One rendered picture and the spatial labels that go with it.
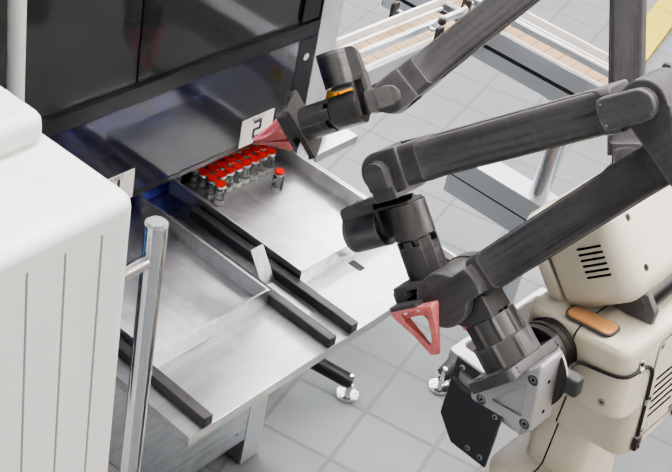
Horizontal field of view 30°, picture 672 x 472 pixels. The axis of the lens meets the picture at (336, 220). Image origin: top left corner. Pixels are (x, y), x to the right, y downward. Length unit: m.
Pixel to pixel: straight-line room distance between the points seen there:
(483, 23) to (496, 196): 1.28
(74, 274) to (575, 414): 0.89
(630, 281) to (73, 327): 0.76
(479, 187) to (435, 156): 1.62
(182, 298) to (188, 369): 0.17
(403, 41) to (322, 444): 1.01
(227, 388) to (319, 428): 1.22
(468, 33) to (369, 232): 0.43
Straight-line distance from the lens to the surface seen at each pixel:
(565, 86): 2.98
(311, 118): 2.04
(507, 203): 3.22
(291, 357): 2.06
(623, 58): 2.00
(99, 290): 1.27
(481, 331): 1.67
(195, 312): 2.11
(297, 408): 3.23
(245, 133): 2.31
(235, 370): 2.03
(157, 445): 2.72
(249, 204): 2.37
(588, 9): 5.56
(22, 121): 1.27
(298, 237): 2.31
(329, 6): 2.33
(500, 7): 2.00
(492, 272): 1.64
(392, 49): 2.87
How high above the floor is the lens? 2.28
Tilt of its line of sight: 36 degrees down
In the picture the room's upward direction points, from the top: 12 degrees clockwise
